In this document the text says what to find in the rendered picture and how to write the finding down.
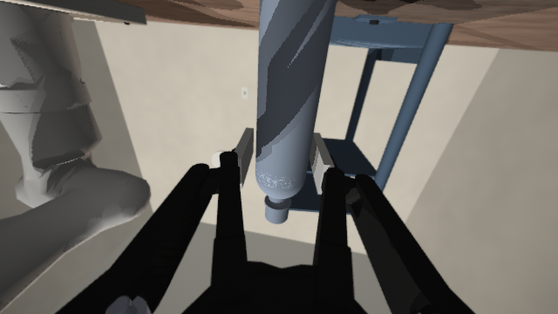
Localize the dark blue shelving unit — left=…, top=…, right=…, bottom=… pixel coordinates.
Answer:
left=289, top=14, right=453, bottom=213

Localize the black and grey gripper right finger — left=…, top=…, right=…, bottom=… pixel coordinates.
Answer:
left=310, top=133, right=475, bottom=314

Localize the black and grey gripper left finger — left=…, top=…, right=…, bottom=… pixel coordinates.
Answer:
left=55, top=127, right=254, bottom=314

